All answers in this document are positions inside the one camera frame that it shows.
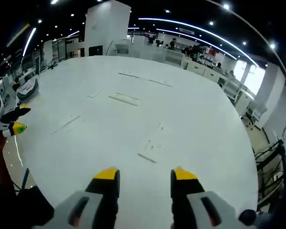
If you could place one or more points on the small white plastic piece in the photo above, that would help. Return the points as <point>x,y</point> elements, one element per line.
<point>93,94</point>

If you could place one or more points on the row of white desks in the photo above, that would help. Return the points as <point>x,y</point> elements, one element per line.
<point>202,68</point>

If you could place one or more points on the black round knob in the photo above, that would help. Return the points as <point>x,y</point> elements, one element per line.
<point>247,217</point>

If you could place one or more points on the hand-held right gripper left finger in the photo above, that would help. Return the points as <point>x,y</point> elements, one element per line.
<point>95,205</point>

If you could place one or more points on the white office chair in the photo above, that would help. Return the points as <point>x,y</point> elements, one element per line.
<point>259,113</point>
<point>233,88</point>

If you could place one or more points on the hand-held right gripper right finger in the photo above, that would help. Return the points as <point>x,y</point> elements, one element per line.
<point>193,205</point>

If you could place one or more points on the white socket holder cover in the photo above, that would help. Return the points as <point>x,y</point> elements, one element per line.
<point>146,158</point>

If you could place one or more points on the long white plastic strip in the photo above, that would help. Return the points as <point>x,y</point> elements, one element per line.
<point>66,124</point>
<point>145,79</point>

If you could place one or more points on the white column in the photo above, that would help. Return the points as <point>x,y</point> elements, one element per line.
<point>272,95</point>

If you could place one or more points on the short ceiling light strip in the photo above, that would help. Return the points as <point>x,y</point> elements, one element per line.
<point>29,41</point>

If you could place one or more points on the white socket holder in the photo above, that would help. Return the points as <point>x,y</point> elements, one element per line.
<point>125,99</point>

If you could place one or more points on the white square pillar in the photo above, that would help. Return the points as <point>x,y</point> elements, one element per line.
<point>107,28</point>

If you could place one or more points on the grey storage tray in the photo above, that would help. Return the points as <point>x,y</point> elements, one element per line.
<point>27,93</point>

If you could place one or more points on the long ceiling light strip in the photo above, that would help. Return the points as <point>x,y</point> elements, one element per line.
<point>205,32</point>

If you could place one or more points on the black chair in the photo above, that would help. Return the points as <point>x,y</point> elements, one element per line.
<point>33,202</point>

